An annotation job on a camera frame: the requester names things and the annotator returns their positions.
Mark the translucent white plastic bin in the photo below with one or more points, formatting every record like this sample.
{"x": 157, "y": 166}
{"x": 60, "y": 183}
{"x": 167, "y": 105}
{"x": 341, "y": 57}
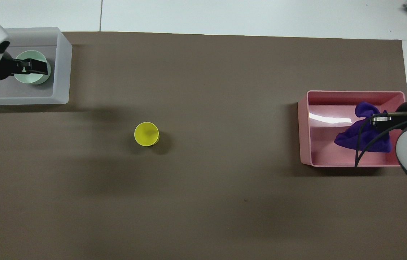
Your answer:
{"x": 61, "y": 72}

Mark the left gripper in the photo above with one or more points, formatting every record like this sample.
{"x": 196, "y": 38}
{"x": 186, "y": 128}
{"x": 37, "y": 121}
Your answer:
{"x": 5, "y": 66}

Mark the pink plastic bin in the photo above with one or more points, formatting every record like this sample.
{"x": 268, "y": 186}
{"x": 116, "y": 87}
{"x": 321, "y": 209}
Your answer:
{"x": 320, "y": 144}

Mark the purple cloth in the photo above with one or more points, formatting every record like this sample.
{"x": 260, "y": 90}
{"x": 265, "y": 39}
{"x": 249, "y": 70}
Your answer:
{"x": 346, "y": 139}

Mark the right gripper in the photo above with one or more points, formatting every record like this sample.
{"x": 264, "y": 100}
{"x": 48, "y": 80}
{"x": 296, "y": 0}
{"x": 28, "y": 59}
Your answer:
{"x": 403, "y": 107}

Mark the yellow cup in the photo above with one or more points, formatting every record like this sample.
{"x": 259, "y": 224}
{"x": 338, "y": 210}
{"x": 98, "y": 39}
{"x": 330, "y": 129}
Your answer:
{"x": 146, "y": 133}

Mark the mint green cup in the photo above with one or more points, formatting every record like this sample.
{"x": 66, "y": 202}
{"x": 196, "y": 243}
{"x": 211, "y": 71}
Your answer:
{"x": 37, "y": 77}

